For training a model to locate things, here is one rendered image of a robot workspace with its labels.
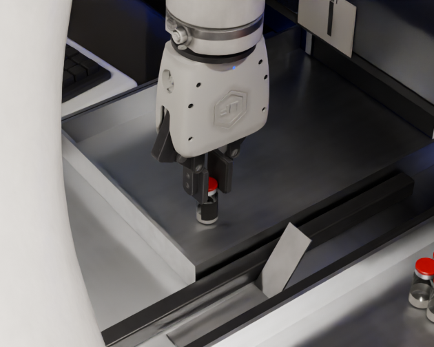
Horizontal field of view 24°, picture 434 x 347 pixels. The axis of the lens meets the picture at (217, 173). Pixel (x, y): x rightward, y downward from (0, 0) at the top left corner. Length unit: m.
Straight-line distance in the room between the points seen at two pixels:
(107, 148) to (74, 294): 0.73
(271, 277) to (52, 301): 0.59
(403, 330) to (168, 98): 0.29
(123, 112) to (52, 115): 0.75
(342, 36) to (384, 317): 0.30
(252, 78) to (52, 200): 0.54
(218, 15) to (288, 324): 0.28
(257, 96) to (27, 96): 0.56
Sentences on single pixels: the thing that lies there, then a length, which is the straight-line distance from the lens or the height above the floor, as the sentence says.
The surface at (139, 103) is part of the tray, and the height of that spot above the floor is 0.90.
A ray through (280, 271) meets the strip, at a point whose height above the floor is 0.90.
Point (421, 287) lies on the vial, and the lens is 0.92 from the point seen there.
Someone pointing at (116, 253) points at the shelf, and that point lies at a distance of 0.98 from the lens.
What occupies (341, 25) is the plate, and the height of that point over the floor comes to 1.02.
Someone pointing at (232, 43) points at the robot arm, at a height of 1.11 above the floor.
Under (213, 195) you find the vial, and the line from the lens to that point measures 0.98.
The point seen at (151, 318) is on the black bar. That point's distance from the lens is 0.89.
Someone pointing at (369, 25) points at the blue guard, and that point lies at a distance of 1.01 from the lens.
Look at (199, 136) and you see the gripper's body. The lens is 0.89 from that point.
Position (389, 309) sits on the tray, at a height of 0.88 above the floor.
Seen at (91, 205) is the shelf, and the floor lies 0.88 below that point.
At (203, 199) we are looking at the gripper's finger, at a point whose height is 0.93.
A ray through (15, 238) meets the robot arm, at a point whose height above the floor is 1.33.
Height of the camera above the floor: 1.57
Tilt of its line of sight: 40 degrees down
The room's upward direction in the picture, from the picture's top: straight up
